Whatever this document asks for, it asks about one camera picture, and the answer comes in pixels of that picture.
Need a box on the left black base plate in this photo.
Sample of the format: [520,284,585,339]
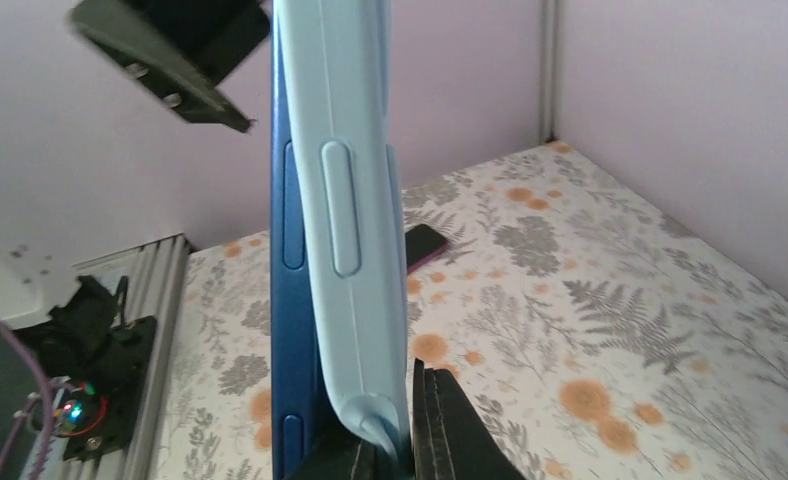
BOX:
[59,316,158,461]

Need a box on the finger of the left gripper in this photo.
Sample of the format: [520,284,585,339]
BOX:
[68,0,271,133]

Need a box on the light blue phone case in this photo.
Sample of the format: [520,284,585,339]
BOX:
[274,1,414,478]

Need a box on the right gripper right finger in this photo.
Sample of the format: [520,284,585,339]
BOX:
[412,359,523,480]

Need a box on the floral patterned table mat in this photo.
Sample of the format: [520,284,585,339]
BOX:
[148,139,788,480]

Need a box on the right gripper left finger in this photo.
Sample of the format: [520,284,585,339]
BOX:
[287,424,377,480]

